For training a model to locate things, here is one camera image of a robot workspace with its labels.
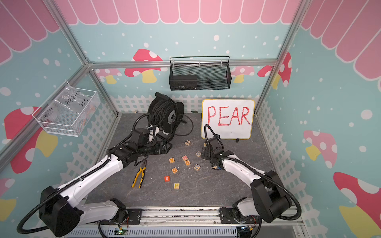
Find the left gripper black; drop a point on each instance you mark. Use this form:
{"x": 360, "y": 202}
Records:
{"x": 164, "y": 150}

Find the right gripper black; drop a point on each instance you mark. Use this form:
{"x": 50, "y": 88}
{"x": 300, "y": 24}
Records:
{"x": 205, "y": 153}

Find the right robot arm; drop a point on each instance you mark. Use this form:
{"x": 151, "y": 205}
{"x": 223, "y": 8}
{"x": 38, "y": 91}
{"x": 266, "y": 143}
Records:
{"x": 270, "y": 199}

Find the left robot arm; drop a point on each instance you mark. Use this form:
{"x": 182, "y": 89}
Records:
{"x": 60, "y": 209}

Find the whiteboard with red PEAR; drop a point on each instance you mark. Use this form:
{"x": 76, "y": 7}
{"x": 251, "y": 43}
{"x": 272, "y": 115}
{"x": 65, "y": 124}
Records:
{"x": 229, "y": 118}

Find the yellow black pliers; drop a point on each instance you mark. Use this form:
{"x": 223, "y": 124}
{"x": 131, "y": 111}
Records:
{"x": 139, "y": 177}

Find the wooden Q block orange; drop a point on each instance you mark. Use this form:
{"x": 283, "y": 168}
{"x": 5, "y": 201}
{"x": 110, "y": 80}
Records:
{"x": 174, "y": 170}

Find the black box in basket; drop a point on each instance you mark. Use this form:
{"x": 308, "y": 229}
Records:
{"x": 183, "y": 82}

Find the black cable reel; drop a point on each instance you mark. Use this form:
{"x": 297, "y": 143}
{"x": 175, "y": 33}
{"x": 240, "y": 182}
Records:
{"x": 166, "y": 115}

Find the black wire mesh basket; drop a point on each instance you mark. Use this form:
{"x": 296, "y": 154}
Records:
{"x": 213, "y": 72}

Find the clear plastic wall bin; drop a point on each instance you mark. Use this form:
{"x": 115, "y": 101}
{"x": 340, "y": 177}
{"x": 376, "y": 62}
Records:
{"x": 68, "y": 111}

